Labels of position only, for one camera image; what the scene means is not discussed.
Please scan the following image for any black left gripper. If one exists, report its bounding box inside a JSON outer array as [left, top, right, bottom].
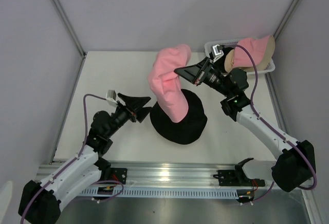
[[105, 93, 152, 138]]

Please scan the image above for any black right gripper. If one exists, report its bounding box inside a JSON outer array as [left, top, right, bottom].
[[174, 57, 232, 98]]

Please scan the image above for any pink bucket hat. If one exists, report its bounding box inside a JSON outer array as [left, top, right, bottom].
[[232, 35, 271, 68], [148, 44, 191, 123]]

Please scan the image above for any beige bucket hat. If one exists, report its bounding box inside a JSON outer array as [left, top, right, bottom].
[[224, 35, 275, 73]]

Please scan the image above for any black bucket hat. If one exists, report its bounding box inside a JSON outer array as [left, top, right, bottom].
[[150, 89, 208, 145]]

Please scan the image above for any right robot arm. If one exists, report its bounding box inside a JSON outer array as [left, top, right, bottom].
[[174, 58, 317, 192]]

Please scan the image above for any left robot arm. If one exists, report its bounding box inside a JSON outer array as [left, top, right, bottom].
[[18, 90, 151, 223]]

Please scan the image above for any white plastic basket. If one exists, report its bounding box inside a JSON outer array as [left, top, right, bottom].
[[204, 39, 276, 77]]

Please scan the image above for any black hat in basket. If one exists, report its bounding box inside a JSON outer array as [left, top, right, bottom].
[[223, 47, 235, 60]]

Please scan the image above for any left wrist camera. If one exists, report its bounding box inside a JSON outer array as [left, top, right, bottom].
[[105, 90, 117, 107]]

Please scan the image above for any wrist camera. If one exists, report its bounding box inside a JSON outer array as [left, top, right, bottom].
[[209, 44, 224, 63], [105, 90, 117, 107]]

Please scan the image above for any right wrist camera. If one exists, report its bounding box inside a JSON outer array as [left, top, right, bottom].
[[209, 44, 224, 63]]

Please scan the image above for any white slotted cable duct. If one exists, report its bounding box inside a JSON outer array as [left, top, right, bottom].
[[78, 186, 239, 200]]

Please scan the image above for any aluminium mounting rail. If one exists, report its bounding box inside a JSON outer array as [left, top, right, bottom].
[[33, 160, 316, 191]]

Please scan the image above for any right aluminium corner post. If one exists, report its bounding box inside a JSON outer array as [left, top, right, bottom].
[[273, 0, 302, 41]]

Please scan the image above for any aluminium corner post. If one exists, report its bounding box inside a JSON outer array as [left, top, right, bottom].
[[273, 0, 302, 41], [50, 0, 86, 58]]

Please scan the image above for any left aluminium corner post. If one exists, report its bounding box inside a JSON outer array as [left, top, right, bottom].
[[50, 0, 86, 58]]

